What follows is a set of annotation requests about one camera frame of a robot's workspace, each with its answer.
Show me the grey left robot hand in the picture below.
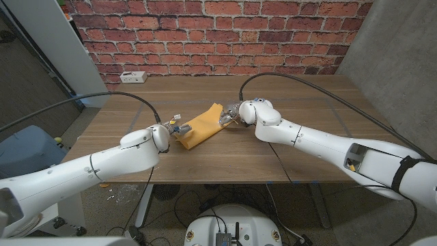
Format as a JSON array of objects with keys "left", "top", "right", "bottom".
[{"left": 167, "top": 123, "right": 193, "bottom": 137}]

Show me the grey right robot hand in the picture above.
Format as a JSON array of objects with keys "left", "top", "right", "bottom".
[{"left": 218, "top": 101, "right": 244, "bottom": 126}]

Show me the yellow felt sheet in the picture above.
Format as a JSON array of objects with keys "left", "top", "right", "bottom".
[{"left": 174, "top": 102, "right": 236, "bottom": 150}]

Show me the black round fan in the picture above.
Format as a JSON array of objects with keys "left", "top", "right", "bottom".
[{"left": 152, "top": 184, "right": 181, "bottom": 201}]

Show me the white power strip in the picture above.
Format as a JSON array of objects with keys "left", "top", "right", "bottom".
[{"left": 119, "top": 70, "right": 148, "bottom": 84}]

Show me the red brick print backdrop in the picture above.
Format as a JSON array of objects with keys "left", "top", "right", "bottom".
[{"left": 64, "top": 0, "right": 375, "bottom": 93}]

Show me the white table leg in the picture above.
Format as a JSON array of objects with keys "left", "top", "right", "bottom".
[{"left": 135, "top": 184, "right": 154, "bottom": 228}]

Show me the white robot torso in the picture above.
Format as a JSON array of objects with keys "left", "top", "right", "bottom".
[{"left": 184, "top": 204, "right": 283, "bottom": 246}]

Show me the grey table leg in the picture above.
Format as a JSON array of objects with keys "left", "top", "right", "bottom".
[{"left": 309, "top": 182, "right": 332, "bottom": 229}]

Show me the blue plastic bin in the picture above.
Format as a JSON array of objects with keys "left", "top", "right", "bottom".
[{"left": 0, "top": 124, "right": 68, "bottom": 180}]

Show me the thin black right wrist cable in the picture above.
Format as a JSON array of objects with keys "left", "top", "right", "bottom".
[{"left": 267, "top": 141, "right": 419, "bottom": 246}]

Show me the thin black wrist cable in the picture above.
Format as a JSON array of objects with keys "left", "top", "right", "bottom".
[
  {"left": 267, "top": 141, "right": 419, "bottom": 246},
  {"left": 121, "top": 165, "right": 154, "bottom": 235}
]

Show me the thin black left wrist cable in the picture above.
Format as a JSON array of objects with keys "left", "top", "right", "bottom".
[{"left": 121, "top": 165, "right": 154, "bottom": 235}]

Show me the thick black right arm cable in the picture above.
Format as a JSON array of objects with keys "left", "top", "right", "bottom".
[{"left": 238, "top": 72, "right": 437, "bottom": 163}]

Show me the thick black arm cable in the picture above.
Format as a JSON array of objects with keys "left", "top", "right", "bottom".
[
  {"left": 0, "top": 91, "right": 162, "bottom": 134},
  {"left": 238, "top": 72, "right": 437, "bottom": 163}
]

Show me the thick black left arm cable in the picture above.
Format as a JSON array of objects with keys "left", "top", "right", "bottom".
[{"left": 0, "top": 91, "right": 162, "bottom": 134}]

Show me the white wall panel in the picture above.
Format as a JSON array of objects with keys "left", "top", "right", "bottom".
[{"left": 3, "top": 0, "right": 111, "bottom": 109}]

